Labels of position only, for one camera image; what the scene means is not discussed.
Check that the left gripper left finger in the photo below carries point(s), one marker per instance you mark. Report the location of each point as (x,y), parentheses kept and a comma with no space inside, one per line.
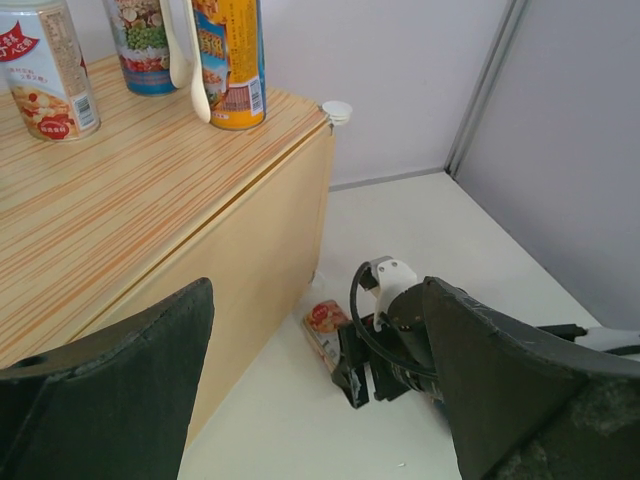
(116,404)

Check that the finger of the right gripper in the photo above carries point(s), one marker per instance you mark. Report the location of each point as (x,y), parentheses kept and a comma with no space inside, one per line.
(349,374)

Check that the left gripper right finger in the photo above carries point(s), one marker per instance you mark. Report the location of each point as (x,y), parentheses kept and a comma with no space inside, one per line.
(523,403)

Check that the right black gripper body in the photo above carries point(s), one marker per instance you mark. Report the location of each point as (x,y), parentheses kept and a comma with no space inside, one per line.
(405,335)

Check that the red white can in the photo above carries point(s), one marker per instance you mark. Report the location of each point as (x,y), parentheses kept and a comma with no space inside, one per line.
(321,325)
(44,68)

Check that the blue vegetable cylindrical can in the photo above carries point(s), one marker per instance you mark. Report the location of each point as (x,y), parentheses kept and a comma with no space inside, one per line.
(228,88)

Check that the orange yellow cylindrical can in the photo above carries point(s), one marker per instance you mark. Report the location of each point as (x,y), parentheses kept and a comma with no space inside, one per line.
(151,59)

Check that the wooden cube counter box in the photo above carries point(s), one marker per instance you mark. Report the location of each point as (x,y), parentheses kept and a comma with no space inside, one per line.
(96,230)

